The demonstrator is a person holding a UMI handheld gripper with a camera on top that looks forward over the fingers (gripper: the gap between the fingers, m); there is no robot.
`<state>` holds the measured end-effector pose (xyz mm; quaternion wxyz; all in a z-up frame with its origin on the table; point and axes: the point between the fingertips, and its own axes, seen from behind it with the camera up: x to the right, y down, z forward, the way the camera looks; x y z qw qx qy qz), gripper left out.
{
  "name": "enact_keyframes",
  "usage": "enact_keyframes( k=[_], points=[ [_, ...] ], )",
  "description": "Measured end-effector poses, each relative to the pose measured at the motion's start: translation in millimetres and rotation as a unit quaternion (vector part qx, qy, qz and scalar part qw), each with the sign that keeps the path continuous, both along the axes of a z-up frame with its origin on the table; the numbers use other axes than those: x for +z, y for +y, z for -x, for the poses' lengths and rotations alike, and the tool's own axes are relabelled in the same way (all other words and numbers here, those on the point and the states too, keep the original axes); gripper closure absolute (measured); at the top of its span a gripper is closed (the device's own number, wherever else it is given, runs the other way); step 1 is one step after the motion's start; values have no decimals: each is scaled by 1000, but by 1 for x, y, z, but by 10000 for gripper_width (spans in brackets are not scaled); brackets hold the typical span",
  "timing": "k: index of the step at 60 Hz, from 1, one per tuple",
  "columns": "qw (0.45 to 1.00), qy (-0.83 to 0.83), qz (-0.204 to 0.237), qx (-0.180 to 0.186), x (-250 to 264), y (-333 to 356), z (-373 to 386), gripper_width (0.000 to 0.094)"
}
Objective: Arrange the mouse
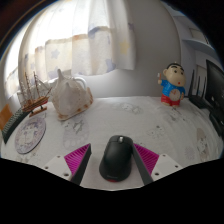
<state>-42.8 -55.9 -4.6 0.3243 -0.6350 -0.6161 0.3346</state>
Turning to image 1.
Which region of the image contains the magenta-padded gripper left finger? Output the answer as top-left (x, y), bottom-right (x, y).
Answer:
top-left (42, 143), bottom-right (92, 186)

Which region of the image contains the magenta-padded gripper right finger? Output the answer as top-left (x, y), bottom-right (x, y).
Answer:
top-left (132, 142), bottom-right (184, 186)

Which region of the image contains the black computer mouse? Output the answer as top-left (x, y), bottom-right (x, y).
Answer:
top-left (98, 134), bottom-right (135, 183)

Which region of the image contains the round purple cartoon mouse pad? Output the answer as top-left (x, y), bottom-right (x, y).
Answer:
top-left (14, 115), bottom-right (47, 155)

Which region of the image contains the white cartoon-print tablecloth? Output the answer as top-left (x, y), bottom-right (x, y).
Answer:
top-left (0, 95), bottom-right (224, 191)

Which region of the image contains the large white conch shell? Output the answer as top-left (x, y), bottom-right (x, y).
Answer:
top-left (49, 68), bottom-right (95, 122)

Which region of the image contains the black keyboard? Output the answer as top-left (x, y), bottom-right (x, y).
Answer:
top-left (1, 108), bottom-right (32, 145)

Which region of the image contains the wooden model sailing ship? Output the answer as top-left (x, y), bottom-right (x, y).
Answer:
top-left (18, 71), bottom-right (53, 118)

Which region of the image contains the cartoon boy figurine with clock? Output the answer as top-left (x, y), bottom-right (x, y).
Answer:
top-left (157, 62), bottom-right (187, 108)

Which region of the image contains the black router with antennas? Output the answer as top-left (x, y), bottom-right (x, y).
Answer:
top-left (187, 69), bottom-right (212, 110)

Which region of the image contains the black monitor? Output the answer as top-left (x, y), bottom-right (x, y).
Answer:
top-left (204, 59), bottom-right (224, 116)

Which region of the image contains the white star-print curtain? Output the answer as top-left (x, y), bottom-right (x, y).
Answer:
top-left (6, 0), bottom-right (138, 98)

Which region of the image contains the white wall shelf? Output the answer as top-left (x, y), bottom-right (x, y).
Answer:
top-left (182, 28), bottom-right (216, 56)

